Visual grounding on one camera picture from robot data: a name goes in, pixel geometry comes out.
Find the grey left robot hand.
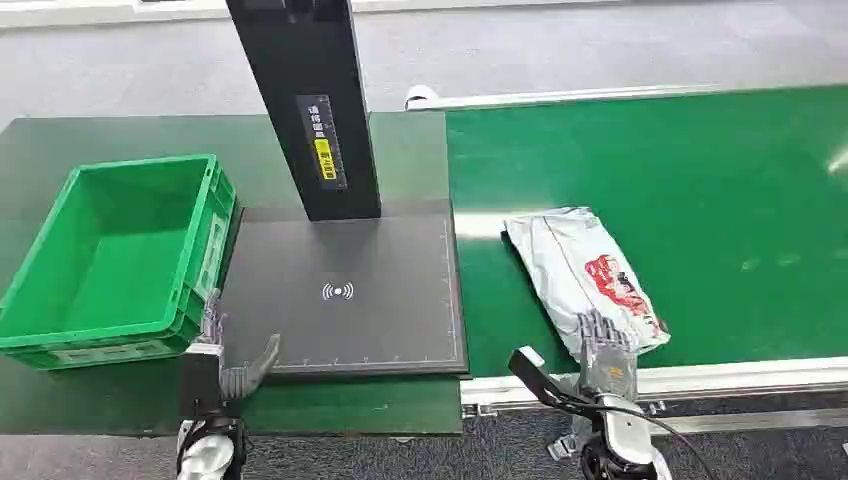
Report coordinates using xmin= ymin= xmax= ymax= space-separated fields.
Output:
xmin=178 ymin=288 xmax=282 ymax=421

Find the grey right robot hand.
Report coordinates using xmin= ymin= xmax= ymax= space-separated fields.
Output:
xmin=507 ymin=309 xmax=641 ymax=409

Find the grey plastic mailer parcel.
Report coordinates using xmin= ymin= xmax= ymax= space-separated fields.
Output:
xmin=502 ymin=206 xmax=672 ymax=363

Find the green plastic crate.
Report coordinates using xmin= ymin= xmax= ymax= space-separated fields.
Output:
xmin=0 ymin=154 xmax=239 ymax=372

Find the green conveyor belt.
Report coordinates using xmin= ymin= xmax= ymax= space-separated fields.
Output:
xmin=444 ymin=84 xmax=848 ymax=380

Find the label strip with yellow sticker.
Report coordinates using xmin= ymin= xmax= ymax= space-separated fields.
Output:
xmin=295 ymin=93 xmax=350 ymax=193

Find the black scanner column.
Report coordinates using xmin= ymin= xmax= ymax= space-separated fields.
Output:
xmin=225 ymin=0 xmax=384 ymax=223

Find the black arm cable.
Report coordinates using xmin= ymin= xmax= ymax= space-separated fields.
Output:
xmin=619 ymin=402 xmax=718 ymax=480

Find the silver conveyor side rail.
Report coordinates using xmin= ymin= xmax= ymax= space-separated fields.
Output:
xmin=459 ymin=356 xmax=848 ymax=437

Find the black scanner base plate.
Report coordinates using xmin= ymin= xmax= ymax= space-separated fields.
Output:
xmin=217 ymin=203 xmax=470 ymax=378

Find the white conveyor side rail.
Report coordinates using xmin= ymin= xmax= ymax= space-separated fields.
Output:
xmin=404 ymin=84 xmax=737 ymax=112

